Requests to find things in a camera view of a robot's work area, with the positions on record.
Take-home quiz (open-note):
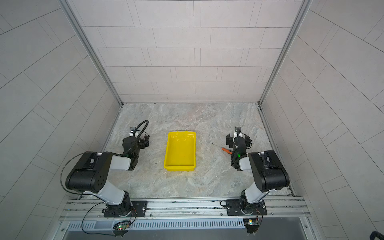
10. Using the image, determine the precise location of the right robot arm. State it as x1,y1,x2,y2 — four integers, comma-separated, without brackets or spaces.
226,127,290,215

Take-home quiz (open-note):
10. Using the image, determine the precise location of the yellow plastic bin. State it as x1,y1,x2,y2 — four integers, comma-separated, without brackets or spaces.
164,131,196,172

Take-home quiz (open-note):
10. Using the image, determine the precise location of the aluminium mounting rail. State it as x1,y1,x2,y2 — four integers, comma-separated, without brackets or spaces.
58,196,310,222

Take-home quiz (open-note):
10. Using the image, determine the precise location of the left green circuit board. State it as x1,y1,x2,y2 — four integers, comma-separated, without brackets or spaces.
113,221,131,231

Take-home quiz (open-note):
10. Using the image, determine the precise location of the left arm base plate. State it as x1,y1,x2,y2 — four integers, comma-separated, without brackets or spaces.
102,201,148,218

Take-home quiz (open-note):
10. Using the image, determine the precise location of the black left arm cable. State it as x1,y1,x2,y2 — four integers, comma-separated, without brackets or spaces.
122,119,150,157

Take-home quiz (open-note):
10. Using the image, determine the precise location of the orange handled screwdriver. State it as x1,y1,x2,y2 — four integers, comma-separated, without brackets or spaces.
221,148,233,155

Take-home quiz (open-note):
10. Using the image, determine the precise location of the right circuit board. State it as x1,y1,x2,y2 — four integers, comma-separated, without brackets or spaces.
243,218,261,234

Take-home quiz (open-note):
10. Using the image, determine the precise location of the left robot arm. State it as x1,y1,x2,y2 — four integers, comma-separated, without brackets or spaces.
65,133,150,218

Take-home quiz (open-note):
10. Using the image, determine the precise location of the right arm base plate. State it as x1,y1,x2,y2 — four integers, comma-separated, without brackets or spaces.
220,200,268,216

